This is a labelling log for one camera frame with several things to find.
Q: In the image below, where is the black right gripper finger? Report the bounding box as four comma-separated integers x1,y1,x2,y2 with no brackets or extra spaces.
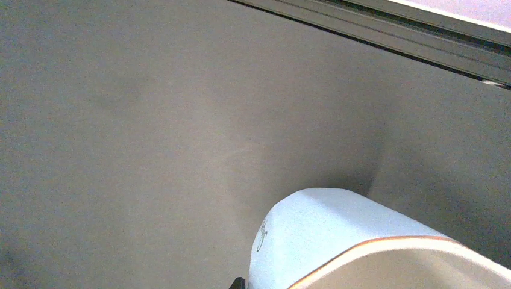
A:
229,277,246,289

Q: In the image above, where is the light blue mug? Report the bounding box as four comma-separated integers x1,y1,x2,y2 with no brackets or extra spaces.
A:
245,188,510,288

